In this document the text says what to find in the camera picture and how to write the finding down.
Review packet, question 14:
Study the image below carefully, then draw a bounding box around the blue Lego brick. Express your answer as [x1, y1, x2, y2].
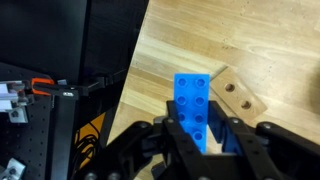
[173, 73, 211, 154]

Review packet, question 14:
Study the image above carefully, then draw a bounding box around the wooden piece with two holes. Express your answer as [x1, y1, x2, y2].
[209, 65, 269, 123]

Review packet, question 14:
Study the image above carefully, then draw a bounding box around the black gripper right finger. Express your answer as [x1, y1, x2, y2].
[203, 100, 320, 180]

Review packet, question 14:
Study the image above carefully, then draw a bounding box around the aluminium bracket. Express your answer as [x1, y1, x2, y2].
[0, 80, 36, 124]
[0, 158, 27, 180]

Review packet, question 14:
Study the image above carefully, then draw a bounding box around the orange and black clamp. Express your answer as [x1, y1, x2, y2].
[30, 77, 101, 100]

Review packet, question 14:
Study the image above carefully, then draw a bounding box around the black perforated frame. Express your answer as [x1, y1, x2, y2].
[0, 61, 81, 180]

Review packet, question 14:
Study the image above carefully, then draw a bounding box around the black cable bundle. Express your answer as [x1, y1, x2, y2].
[71, 128, 103, 171]

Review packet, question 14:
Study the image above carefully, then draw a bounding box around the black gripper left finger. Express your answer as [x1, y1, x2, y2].
[71, 99, 214, 180]

